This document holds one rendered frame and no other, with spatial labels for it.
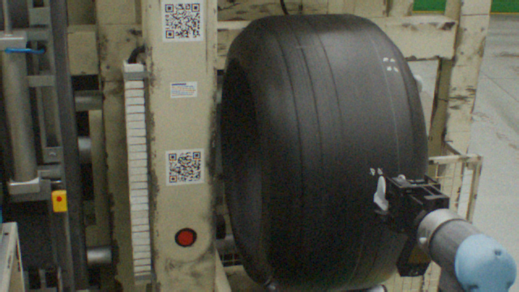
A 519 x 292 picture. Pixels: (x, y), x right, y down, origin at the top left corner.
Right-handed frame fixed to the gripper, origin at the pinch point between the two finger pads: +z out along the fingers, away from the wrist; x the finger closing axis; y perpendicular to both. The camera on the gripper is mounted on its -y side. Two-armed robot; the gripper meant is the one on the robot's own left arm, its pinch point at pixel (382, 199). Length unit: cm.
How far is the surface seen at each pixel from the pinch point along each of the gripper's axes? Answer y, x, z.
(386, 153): 7.3, -1.8, 3.1
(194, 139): 7.0, 29.8, 22.5
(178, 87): 17.7, 32.6, 21.1
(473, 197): -29, -60, 68
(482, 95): -76, -268, 398
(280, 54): 23.8, 14.3, 16.2
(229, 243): -27, 18, 47
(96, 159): -19, 48, 101
